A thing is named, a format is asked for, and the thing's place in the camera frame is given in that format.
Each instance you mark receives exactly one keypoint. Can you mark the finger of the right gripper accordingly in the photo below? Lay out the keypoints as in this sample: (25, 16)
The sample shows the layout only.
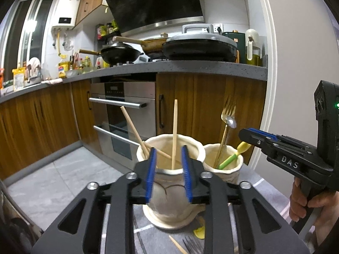
(256, 140)
(264, 134)

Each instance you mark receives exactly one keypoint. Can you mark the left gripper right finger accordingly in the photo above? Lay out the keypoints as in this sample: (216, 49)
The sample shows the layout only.
(237, 216)

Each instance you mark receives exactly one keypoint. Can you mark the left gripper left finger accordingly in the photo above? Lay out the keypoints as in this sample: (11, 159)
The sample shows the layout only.
(100, 218)

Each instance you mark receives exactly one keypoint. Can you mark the silver flower-head spoon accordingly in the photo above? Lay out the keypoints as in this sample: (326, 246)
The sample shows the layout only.
(229, 124)

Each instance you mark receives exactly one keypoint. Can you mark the gold metal fork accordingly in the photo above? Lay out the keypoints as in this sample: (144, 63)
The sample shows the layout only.
(229, 110)

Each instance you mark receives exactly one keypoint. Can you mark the wooden chopstick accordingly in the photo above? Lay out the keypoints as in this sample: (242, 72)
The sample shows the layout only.
(179, 247)
(174, 134)
(158, 151)
(140, 141)

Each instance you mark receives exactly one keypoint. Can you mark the silver metal fork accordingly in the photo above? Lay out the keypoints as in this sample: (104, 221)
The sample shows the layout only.
(192, 245)

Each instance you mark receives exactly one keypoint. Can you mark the grey kitchen countertop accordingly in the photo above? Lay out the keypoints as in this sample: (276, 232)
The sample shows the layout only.
(183, 66)

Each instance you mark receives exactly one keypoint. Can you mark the cream floral ceramic utensil holder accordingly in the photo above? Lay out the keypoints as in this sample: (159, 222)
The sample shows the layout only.
(169, 207)

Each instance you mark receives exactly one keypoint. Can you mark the stainless built-in oven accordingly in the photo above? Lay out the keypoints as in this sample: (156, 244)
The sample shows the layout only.
(119, 107)

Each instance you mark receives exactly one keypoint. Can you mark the white refrigerator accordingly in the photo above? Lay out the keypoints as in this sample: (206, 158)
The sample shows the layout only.
(302, 49)

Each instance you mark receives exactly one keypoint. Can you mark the black grill pan with lid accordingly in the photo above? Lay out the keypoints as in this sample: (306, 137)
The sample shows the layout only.
(197, 42)

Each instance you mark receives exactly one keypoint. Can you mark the brown frying pan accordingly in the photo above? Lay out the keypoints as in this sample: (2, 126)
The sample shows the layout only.
(148, 45)

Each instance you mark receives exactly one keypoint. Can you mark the yellow cooking oil bottle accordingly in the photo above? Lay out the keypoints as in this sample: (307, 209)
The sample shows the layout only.
(63, 65)

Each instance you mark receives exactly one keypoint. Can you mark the yellow snack bag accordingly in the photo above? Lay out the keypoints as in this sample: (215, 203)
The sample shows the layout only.
(18, 79)

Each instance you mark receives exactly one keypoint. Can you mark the black range hood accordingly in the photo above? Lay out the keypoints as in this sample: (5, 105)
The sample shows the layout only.
(132, 16)

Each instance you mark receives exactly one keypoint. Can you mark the white water heater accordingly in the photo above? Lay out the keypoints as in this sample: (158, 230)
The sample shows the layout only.
(65, 14)

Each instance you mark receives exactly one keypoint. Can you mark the black wok with handle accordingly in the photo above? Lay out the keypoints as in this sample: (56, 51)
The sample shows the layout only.
(116, 53)

